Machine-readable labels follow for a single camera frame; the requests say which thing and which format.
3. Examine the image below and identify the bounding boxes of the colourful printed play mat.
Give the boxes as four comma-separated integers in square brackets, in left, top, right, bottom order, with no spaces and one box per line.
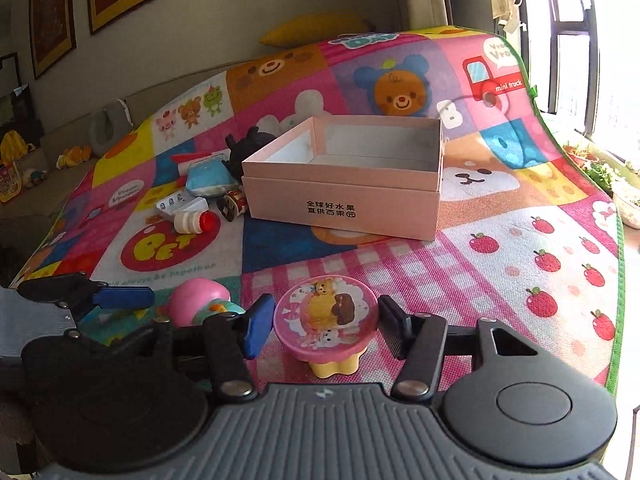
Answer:
[10,27,626,396]

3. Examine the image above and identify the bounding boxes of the pink cardboard box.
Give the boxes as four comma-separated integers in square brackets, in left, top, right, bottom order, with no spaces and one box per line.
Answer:
[241,114,445,242]

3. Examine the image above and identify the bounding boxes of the pink round stool toy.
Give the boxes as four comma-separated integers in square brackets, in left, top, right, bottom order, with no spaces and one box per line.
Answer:
[272,276,380,378]

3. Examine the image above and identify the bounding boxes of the yellow pillow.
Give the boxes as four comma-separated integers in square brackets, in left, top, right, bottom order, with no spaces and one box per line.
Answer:
[259,12,372,47]

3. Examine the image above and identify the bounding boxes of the tall framed wall picture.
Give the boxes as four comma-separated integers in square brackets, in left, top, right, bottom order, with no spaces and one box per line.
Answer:
[27,0,78,79]

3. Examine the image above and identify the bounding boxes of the small toy figure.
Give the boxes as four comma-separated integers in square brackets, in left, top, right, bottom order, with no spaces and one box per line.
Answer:
[217,187,247,223]

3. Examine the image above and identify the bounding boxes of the grey neck pillow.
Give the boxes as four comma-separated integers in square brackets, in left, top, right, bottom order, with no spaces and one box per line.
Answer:
[89,99,133,157]

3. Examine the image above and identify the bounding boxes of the white bottle with red cap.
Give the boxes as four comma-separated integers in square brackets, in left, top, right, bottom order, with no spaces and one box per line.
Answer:
[172,208,221,235]

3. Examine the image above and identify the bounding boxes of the white and red foam rocket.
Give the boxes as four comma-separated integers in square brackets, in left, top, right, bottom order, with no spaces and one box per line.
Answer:
[170,149,223,187]

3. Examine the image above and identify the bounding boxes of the blue and white packet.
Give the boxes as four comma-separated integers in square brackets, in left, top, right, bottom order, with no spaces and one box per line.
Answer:
[186,157,227,196]

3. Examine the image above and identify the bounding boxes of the window with dark frame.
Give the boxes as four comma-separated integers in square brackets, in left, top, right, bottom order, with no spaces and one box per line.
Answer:
[520,0,640,161]

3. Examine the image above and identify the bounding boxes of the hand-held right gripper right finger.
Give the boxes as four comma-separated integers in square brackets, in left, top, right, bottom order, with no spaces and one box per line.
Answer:
[377,294,545,402]

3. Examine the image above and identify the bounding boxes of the yellow bag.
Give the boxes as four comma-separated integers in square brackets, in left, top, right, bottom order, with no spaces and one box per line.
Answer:
[0,130,27,166]

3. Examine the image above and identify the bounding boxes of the pink and teal toy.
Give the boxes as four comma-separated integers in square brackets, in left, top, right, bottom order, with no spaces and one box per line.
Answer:
[167,278,246,328]

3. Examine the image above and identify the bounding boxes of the colourful toy box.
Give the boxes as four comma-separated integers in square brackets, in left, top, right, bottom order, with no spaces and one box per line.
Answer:
[0,162,24,203]

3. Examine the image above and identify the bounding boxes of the white rectangular case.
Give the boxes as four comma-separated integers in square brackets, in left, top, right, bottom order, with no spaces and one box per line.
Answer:
[155,192,208,216]

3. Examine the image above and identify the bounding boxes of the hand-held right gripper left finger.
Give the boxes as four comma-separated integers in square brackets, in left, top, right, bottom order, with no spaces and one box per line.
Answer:
[107,294,276,400]

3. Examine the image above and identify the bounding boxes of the yellow plush toy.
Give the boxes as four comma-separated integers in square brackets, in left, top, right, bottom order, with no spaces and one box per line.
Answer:
[55,146,93,168]

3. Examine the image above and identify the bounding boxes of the white planter pot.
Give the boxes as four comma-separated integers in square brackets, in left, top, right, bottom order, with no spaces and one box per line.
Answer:
[611,180,640,231]

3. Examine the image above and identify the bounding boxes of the green potted plants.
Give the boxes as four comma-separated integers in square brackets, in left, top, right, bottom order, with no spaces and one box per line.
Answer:
[562,142,615,195]

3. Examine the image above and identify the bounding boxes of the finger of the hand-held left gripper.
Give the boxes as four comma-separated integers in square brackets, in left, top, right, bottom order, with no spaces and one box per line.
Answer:
[17,272,156,311]

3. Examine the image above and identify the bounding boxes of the black plush toy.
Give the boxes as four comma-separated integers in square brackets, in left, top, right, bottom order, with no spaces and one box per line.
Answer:
[222,126,276,173]

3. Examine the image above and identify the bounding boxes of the beige sofa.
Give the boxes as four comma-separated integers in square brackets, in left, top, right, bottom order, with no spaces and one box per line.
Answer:
[0,0,451,286]

